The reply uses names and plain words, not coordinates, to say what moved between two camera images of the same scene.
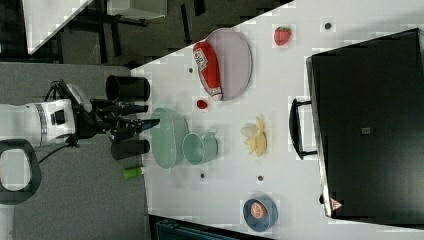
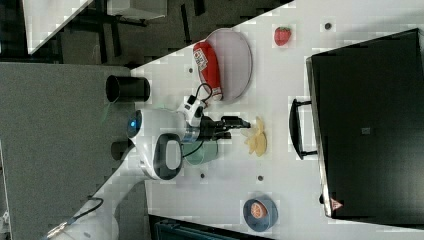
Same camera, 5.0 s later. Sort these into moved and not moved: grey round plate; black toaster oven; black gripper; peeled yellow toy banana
Moved: black gripper
Not moved: black toaster oven; grey round plate; peeled yellow toy banana
